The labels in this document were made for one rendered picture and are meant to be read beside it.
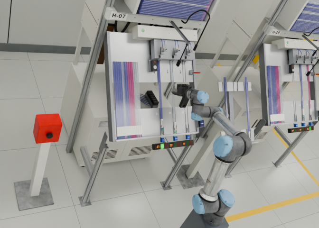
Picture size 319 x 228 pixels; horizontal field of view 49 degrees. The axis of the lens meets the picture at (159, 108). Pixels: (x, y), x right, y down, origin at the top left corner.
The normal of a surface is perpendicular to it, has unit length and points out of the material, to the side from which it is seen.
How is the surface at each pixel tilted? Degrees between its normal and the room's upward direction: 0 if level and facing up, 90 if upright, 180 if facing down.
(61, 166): 0
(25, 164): 0
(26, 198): 0
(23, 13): 90
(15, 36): 90
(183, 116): 44
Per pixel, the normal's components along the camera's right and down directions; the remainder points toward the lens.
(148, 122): 0.53, -0.04
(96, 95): 0.33, -0.73
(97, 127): 0.41, 0.69
